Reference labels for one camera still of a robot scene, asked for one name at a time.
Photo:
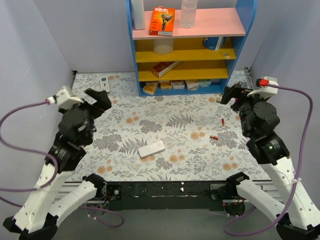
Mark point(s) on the orange black battery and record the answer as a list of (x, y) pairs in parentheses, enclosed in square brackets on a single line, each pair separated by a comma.
[(214, 137)]

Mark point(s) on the white orange small box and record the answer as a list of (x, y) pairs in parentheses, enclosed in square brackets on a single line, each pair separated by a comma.
[(166, 85)]

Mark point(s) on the small white remote control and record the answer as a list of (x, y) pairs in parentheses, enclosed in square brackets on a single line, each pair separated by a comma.
[(104, 84)]

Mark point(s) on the red white long box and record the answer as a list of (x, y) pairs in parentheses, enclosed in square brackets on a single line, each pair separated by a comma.
[(162, 68)]

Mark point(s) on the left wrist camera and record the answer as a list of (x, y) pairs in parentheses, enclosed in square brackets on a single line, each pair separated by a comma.
[(64, 98)]

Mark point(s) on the pale green small box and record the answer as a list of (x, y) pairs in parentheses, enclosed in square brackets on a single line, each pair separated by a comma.
[(203, 83)]

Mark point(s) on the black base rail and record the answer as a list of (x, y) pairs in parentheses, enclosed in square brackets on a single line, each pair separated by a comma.
[(173, 195)]

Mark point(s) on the white tan small box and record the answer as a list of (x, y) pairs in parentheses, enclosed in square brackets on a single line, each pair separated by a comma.
[(192, 84)]

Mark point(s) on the blue shelf unit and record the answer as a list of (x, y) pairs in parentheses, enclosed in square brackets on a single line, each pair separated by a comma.
[(197, 62)]

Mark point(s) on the floral tablecloth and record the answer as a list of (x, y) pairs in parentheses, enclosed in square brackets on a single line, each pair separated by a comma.
[(184, 123)]

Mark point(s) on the white translucent cup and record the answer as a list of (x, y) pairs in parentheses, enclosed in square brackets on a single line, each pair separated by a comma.
[(163, 46)]

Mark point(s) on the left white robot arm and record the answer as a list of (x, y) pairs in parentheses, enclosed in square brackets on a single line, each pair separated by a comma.
[(40, 216)]

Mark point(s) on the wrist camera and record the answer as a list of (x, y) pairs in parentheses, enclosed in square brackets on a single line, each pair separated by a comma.
[(64, 98), (265, 88)]

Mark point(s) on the clear plastic bottle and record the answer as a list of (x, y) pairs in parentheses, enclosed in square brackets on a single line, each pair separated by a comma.
[(188, 13)]

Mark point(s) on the grey white remote control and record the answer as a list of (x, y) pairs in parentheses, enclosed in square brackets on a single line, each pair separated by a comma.
[(151, 149)]

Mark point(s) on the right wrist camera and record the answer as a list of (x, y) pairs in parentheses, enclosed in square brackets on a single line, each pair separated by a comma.
[(265, 88)]

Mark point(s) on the yellow orange small box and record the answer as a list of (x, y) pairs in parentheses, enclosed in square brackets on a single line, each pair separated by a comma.
[(150, 89)]

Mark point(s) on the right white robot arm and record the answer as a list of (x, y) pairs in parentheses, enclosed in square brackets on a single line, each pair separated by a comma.
[(295, 217)]

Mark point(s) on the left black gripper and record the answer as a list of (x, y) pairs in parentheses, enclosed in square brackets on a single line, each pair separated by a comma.
[(92, 107)]

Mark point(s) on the white bottle on shelf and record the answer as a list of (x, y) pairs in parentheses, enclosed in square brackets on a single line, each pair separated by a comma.
[(138, 14)]

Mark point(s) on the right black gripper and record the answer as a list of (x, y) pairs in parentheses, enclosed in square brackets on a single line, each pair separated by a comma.
[(238, 97)]

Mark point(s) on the orange razor box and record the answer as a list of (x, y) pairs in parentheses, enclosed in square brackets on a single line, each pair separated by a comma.
[(162, 21)]

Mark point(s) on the blue white can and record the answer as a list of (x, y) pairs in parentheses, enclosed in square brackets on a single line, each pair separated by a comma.
[(213, 43)]

